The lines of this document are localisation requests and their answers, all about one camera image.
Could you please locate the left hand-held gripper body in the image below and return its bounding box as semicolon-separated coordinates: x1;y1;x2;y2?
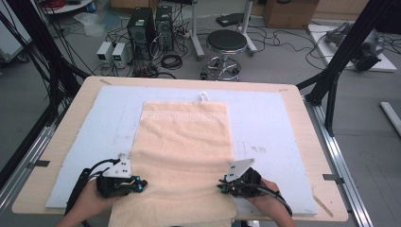
96;153;140;199

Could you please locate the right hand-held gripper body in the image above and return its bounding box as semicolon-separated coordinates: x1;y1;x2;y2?
225;158;263;199

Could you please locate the peach terry towel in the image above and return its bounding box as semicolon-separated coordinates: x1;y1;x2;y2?
108;91;238;227

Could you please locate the person's right hand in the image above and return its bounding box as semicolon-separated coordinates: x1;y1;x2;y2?
248;178;287;218

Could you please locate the person's left hand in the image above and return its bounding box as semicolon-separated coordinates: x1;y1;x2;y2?
70;181;126;218

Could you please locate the white gridded mat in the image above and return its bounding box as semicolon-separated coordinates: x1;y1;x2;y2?
45;84;319;217

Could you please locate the thin wooden stick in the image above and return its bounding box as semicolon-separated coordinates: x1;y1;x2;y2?
311;194;334;218

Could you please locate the grey metal clamp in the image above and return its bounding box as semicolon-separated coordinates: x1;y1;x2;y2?
26;160;51;168
322;173;345;184

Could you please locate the white power supply box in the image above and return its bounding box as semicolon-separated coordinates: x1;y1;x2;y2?
111;42;131;68
96;41;113;65

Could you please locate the black round stool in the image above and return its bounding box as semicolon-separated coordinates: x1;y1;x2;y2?
200;28;249;82

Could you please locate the large black computer tower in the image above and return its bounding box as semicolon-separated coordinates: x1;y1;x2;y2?
126;7;158;61

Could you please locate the white table leg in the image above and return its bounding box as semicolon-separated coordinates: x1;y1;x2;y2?
188;0;206;61
237;0;258;56

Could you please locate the slim black computer tower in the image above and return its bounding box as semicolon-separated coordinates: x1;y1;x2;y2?
154;5;175;51

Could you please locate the white floor board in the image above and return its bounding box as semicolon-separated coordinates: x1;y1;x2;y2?
306;23;398;73

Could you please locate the white tube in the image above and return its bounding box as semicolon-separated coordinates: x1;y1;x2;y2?
379;101;401;138

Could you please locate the clear plastic bag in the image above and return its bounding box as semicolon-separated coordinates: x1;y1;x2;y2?
73;11;122;37

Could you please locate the flat black device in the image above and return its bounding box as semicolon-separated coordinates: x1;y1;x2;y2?
216;12;247;27

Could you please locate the cardboard box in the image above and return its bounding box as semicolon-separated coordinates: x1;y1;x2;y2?
263;0;320;30

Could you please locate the grey robot device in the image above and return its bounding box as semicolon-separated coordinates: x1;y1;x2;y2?
324;22;386;72

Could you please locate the white round table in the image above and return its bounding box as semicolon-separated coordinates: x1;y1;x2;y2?
37;0;96;15

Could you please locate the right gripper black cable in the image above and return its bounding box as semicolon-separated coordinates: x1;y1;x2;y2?
252;183;293;218

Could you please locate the aluminium rail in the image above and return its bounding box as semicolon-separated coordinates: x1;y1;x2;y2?
0;126;56;216
304;96;375;227

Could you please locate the coiled black cable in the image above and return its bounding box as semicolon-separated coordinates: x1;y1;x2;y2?
160;54;183;71

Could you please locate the long black floor cable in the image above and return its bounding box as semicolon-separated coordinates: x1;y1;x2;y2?
252;26;325;71

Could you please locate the black metal frame stand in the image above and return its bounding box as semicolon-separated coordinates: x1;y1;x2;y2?
0;0;91;127
296;0;395;137

